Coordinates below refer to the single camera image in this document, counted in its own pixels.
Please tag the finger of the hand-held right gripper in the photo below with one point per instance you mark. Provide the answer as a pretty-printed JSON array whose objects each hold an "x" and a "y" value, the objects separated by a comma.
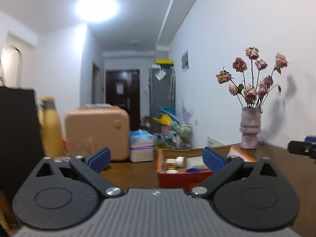
[
  {"x": 310, "y": 138},
  {"x": 297, "y": 147}
]

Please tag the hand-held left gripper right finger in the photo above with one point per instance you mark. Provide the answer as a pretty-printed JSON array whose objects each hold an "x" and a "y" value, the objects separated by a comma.
[{"x": 213, "y": 158}]

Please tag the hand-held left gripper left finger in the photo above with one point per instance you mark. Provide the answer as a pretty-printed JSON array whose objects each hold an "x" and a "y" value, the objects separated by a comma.
[{"x": 101, "y": 157}]

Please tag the orange cardboard box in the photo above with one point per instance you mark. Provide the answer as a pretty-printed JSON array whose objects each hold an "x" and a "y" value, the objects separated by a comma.
[{"x": 182, "y": 180}]

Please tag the white low box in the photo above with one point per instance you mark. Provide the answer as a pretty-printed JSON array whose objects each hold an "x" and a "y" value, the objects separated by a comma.
[{"x": 213, "y": 142}]

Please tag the white rectangular packet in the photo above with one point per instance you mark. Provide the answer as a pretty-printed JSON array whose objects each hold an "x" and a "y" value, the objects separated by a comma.
[{"x": 196, "y": 163}]

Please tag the small blue object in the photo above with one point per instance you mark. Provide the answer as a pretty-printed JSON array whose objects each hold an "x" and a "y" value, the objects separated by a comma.
[{"x": 193, "y": 170}]

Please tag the pink ribbed suitcase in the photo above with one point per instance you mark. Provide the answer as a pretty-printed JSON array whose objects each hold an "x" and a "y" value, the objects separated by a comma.
[{"x": 97, "y": 133}]

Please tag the white tape roll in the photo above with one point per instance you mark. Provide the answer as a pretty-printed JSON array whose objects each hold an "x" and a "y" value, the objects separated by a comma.
[{"x": 180, "y": 162}]

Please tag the white purple storage box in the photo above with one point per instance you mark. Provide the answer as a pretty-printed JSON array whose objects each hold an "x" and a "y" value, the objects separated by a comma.
[{"x": 142, "y": 154}]

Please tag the yellowish tape roll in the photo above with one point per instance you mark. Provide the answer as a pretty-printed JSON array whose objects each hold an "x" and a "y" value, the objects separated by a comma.
[{"x": 170, "y": 162}]

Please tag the small white round cap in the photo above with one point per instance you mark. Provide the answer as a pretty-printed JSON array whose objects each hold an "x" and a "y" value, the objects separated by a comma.
[{"x": 171, "y": 171}]

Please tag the blue tissue packet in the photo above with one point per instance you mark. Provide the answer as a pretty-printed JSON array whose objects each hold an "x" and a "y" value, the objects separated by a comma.
[{"x": 142, "y": 138}]

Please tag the pink textured vase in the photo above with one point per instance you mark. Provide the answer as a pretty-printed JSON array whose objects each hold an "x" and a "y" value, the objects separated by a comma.
[{"x": 250, "y": 128}]

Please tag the purple flower bouquet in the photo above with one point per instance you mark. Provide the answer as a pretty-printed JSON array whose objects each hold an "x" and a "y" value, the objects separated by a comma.
[{"x": 186, "y": 111}]

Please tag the yellow thermos bottle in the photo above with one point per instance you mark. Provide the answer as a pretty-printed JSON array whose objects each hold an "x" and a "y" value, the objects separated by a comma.
[{"x": 51, "y": 128}]

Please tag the dark brown entrance door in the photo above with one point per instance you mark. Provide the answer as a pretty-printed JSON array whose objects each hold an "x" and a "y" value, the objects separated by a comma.
[{"x": 122, "y": 103}]

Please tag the yellow plastic toy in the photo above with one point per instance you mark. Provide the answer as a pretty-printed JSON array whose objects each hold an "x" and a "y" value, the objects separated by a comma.
[{"x": 165, "y": 120}]

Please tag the blue plastic toy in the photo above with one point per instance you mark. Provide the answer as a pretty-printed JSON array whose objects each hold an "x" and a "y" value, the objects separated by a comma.
[{"x": 167, "y": 111}]

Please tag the white paper notice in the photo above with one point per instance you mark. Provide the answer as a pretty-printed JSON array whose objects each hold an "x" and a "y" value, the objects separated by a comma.
[{"x": 119, "y": 88}]

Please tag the dried pink rose bouquet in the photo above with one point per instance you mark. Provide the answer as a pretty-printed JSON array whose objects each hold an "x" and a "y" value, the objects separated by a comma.
[{"x": 250, "y": 92}]

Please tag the grey refrigerator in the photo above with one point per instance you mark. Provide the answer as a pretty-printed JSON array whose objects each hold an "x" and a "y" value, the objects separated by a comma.
[{"x": 161, "y": 96}]

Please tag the clear plastic bag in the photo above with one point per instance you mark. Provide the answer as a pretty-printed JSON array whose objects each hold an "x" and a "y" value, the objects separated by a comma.
[{"x": 160, "y": 74}]

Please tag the yellow box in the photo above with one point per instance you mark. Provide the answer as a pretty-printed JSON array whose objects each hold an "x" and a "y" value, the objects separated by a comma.
[{"x": 164, "y": 61}]

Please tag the round ceiling lamp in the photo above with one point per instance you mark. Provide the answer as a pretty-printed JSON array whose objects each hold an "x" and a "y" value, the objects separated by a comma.
[{"x": 96, "y": 6}]

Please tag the wall picture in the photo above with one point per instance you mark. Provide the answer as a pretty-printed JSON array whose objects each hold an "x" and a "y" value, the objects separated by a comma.
[{"x": 185, "y": 60}]

